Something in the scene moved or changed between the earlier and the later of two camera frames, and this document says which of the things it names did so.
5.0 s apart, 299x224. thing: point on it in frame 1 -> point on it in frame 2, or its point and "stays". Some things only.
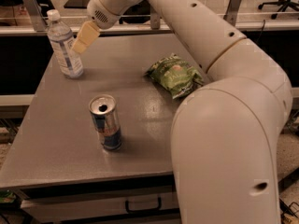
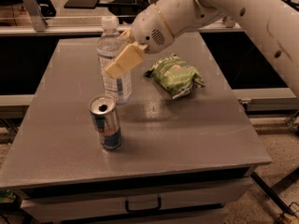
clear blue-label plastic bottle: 62,39 -> 117,91
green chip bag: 180,77 stays
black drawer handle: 145,210 stays
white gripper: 100,13 -> 150,31
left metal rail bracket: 34,9 stays
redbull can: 106,120 stays
